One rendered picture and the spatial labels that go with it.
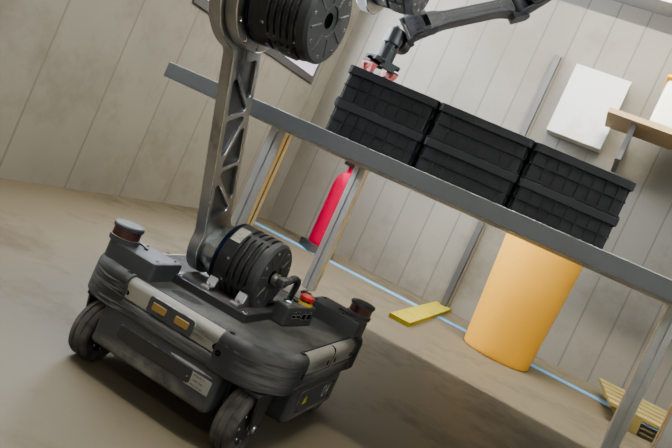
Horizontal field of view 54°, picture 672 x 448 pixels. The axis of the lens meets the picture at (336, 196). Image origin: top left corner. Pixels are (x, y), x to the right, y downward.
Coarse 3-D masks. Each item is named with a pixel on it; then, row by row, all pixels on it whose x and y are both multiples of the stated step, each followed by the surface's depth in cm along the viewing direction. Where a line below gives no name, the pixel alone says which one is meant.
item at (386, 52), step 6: (384, 42) 207; (384, 48) 206; (390, 48) 206; (396, 48) 207; (366, 54) 208; (372, 54) 206; (378, 54) 207; (384, 54) 206; (390, 54) 206; (378, 60) 205; (384, 60) 205; (390, 60) 207; (396, 66) 208
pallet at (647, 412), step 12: (600, 384) 389; (612, 384) 399; (612, 396) 356; (612, 408) 372; (648, 408) 372; (660, 408) 390; (636, 420) 335; (648, 420) 333; (660, 420) 349; (636, 432) 334
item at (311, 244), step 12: (348, 168) 461; (336, 180) 458; (336, 192) 455; (324, 204) 460; (336, 204) 455; (324, 216) 456; (324, 228) 456; (300, 240) 467; (312, 240) 458; (312, 252) 452
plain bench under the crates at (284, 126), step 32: (288, 128) 160; (320, 128) 158; (352, 160) 166; (384, 160) 151; (256, 192) 225; (352, 192) 311; (448, 192) 146; (512, 224) 140; (320, 256) 314; (576, 256) 136; (608, 256) 134; (640, 288) 131; (640, 384) 263
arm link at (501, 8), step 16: (496, 0) 214; (416, 16) 204; (432, 16) 206; (448, 16) 207; (464, 16) 209; (480, 16) 211; (496, 16) 215; (512, 16) 215; (528, 16) 217; (416, 32) 203; (432, 32) 207
